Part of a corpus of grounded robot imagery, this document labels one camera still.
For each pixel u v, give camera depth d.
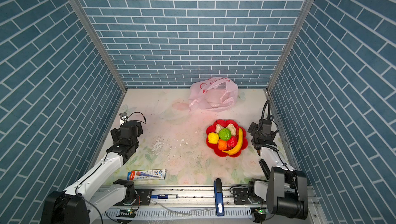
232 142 0.87
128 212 0.72
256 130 0.70
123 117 0.71
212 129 0.95
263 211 0.71
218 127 0.93
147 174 0.80
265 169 0.80
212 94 1.05
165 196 0.74
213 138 0.87
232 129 0.92
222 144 0.85
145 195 0.74
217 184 0.74
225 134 0.84
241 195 0.74
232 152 0.85
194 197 0.75
